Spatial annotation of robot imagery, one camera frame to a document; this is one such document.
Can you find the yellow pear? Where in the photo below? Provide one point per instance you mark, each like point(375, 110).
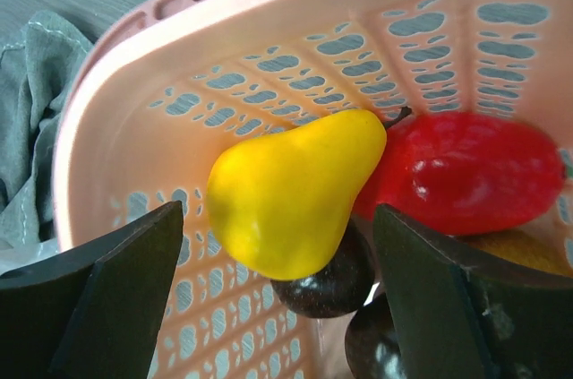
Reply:
point(279, 203)

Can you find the grey cloth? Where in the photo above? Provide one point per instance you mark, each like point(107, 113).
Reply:
point(38, 65)

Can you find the pink plastic basket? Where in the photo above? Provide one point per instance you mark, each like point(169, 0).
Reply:
point(175, 82)

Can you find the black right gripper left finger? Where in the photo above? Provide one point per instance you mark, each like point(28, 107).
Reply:
point(93, 311)

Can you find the clear zip bag orange zipper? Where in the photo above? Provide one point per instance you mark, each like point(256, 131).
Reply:
point(12, 258)

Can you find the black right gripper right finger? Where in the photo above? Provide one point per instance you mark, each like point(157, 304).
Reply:
point(462, 313)

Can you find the brown kiwi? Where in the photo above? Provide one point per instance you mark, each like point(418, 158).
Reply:
point(516, 247)

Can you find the dark plum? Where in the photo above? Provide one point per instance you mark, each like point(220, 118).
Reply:
point(340, 288)
point(371, 343)

